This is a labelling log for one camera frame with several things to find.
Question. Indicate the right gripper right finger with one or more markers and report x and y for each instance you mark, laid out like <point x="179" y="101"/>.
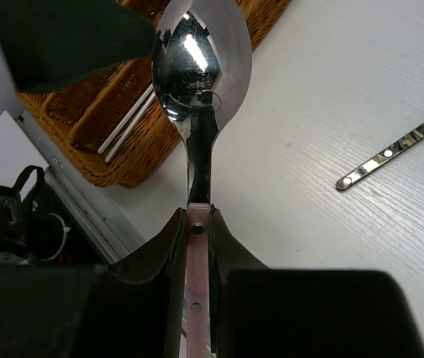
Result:
<point x="257" y="311"/>

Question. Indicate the aluminium table rail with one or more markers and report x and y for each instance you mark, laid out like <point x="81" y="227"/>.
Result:
<point x="107" y="228"/>

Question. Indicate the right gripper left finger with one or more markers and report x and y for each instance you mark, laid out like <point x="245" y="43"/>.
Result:
<point x="132" y="308"/>

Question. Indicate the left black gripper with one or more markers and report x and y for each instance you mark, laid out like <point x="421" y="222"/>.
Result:
<point x="49" y="45"/>

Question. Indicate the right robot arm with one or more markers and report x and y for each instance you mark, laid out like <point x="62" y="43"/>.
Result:
<point x="28" y="237"/>

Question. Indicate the dark handled spoon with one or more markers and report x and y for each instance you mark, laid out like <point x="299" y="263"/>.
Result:
<point x="378" y="160"/>

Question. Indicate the brown wicker cutlery tray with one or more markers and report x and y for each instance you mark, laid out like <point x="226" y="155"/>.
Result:
<point x="80" y="117"/>

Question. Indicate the pink handled spoon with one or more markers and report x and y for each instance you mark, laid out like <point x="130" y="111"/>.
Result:
<point x="201" y="71"/>

